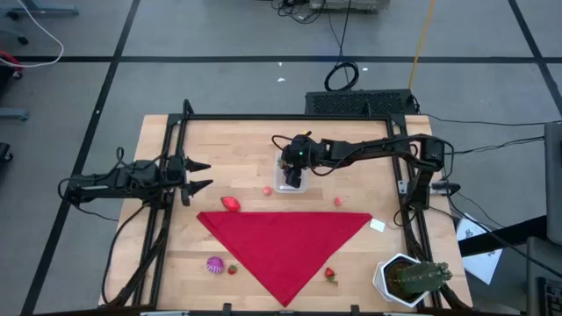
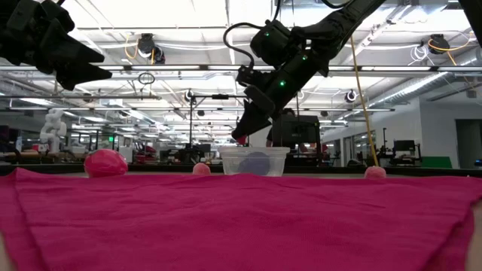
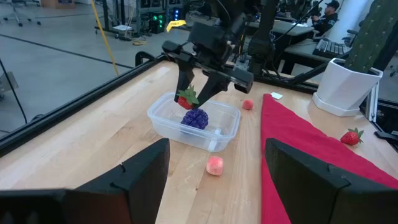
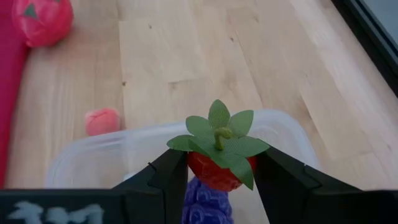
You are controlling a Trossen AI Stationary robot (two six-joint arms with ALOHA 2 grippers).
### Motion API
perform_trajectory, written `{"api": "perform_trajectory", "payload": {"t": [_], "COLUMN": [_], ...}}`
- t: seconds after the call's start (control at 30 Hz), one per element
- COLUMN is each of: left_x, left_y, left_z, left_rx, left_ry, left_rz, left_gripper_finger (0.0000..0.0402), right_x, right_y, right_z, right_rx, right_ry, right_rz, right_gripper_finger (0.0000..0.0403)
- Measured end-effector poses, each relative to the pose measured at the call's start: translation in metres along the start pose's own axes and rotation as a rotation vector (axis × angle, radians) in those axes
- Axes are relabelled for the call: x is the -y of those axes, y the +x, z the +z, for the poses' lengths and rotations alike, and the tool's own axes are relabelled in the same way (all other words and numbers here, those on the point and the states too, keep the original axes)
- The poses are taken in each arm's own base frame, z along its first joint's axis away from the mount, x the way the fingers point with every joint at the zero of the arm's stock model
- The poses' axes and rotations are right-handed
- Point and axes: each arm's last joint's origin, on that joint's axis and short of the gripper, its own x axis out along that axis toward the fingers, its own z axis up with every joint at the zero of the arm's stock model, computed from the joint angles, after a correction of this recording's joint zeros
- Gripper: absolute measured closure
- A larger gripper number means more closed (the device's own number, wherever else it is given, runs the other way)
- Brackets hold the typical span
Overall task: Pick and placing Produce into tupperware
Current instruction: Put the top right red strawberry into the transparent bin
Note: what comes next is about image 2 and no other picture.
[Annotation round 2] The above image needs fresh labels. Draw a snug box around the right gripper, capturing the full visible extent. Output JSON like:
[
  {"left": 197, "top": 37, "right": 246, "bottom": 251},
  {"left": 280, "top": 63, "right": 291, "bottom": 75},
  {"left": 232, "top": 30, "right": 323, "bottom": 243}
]
[{"left": 231, "top": 52, "right": 328, "bottom": 139}]

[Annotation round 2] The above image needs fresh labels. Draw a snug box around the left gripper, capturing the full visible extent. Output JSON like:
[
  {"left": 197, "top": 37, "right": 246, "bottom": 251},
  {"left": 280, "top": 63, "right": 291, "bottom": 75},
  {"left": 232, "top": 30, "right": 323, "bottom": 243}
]
[{"left": 0, "top": 0, "right": 113, "bottom": 91}]

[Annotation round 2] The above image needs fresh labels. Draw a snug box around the blue toy blackberry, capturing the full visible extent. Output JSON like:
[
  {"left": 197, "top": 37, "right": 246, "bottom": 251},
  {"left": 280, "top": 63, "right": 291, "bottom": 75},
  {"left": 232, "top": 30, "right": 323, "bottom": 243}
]
[{"left": 237, "top": 151, "right": 271, "bottom": 176}]

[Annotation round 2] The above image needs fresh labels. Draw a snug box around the small pink toy fruit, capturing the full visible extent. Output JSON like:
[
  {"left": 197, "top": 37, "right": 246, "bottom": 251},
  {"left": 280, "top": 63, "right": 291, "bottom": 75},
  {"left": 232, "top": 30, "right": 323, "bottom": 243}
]
[
  {"left": 192, "top": 162, "right": 212, "bottom": 176},
  {"left": 363, "top": 166, "right": 388, "bottom": 180}
]

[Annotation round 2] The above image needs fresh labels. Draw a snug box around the large red toy fruit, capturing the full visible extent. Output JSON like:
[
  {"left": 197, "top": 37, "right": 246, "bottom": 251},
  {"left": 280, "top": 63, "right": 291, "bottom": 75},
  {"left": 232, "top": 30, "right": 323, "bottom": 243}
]
[{"left": 83, "top": 148, "right": 129, "bottom": 178}]

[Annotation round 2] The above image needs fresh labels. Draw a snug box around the clear plastic tupperware container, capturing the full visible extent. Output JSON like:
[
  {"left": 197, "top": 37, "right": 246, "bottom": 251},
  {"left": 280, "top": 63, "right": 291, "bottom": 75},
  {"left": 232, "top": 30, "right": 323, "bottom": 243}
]
[{"left": 218, "top": 146, "right": 291, "bottom": 177}]

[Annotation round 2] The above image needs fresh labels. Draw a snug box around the white building column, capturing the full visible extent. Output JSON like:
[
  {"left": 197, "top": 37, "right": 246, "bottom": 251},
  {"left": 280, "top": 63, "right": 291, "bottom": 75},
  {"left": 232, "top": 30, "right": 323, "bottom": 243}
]
[{"left": 248, "top": 127, "right": 273, "bottom": 148}]

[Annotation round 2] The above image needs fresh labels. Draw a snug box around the black computer monitor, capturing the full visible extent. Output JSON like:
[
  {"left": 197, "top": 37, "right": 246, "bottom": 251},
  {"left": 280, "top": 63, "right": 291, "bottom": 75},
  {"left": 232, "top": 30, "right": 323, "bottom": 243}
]
[{"left": 271, "top": 114, "right": 322, "bottom": 150}]

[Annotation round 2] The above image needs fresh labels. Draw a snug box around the white robot figure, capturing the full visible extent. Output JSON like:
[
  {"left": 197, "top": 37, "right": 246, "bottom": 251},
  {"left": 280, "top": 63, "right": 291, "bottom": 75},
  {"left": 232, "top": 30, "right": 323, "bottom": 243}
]
[{"left": 39, "top": 108, "right": 68, "bottom": 154}]

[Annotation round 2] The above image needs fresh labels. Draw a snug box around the long ceiling light bar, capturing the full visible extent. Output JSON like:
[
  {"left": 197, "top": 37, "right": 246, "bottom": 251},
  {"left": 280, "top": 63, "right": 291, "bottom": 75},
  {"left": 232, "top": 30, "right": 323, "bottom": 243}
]
[{"left": 0, "top": 64, "right": 482, "bottom": 72}]

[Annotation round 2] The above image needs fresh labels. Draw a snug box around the magenta cloth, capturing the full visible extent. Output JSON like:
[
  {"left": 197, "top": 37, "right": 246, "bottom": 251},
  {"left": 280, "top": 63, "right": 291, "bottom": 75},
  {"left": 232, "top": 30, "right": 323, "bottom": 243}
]
[{"left": 0, "top": 167, "right": 482, "bottom": 271}]

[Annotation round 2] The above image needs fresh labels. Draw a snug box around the white cabinet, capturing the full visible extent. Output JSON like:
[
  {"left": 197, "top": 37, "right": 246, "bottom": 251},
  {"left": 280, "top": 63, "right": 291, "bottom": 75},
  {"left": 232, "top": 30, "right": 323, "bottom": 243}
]
[{"left": 117, "top": 146, "right": 134, "bottom": 163}]

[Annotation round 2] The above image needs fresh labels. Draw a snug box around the red machine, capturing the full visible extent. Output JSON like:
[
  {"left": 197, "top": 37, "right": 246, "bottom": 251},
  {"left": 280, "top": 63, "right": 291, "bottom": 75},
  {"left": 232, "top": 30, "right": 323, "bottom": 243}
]
[{"left": 133, "top": 145, "right": 159, "bottom": 165}]

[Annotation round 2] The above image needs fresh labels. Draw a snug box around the small black monitor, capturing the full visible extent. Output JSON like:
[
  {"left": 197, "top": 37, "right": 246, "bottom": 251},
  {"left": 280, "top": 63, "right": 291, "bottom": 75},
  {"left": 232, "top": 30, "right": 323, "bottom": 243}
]
[{"left": 393, "top": 139, "right": 416, "bottom": 153}]

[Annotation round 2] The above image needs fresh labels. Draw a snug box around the green board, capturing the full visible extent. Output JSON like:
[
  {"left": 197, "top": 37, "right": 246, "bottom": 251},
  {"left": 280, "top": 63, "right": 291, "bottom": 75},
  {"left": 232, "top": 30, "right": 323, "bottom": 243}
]
[{"left": 420, "top": 156, "right": 453, "bottom": 169}]

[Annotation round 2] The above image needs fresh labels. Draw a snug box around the dark door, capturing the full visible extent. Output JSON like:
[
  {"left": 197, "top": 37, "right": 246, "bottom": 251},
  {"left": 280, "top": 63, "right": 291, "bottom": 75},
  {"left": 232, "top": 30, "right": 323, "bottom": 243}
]
[{"left": 455, "top": 119, "right": 482, "bottom": 169}]

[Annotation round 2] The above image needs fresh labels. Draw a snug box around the black metal stand frame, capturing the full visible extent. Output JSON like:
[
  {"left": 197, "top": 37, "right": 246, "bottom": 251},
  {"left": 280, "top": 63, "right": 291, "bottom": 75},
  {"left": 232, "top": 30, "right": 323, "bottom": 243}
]
[{"left": 189, "top": 93, "right": 250, "bottom": 150}]

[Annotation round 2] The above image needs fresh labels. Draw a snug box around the black cable loop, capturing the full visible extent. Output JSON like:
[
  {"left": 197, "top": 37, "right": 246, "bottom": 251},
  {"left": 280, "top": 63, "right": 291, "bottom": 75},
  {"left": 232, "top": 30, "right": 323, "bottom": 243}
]
[{"left": 137, "top": 72, "right": 156, "bottom": 86}]

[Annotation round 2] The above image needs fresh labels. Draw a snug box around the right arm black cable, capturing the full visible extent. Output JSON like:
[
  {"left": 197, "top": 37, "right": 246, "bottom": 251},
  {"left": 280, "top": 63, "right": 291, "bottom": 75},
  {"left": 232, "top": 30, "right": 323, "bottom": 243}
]
[{"left": 222, "top": 21, "right": 265, "bottom": 72}]

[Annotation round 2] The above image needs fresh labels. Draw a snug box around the black table edge rail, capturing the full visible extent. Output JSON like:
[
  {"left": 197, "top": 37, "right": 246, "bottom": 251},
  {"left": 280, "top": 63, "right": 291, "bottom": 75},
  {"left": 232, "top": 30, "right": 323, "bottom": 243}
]
[{"left": 0, "top": 162, "right": 482, "bottom": 178}]

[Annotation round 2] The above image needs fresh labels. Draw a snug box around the yellow hanging cable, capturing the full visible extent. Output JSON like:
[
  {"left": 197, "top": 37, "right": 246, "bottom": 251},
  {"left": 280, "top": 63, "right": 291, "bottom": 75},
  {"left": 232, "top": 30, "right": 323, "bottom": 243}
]
[{"left": 349, "top": 35, "right": 380, "bottom": 168}]

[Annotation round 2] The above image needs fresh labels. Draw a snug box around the silver ventilation duct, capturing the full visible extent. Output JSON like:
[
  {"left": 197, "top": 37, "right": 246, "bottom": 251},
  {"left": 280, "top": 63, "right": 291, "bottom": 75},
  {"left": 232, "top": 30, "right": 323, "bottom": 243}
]
[{"left": 368, "top": 71, "right": 453, "bottom": 108}]

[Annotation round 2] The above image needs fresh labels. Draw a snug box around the white coiled wire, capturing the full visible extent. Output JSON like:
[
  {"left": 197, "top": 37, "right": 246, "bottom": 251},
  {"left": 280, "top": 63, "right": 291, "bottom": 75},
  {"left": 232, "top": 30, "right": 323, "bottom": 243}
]
[{"left": 409, "top": 44, "right": 429, "bottom": 65}]

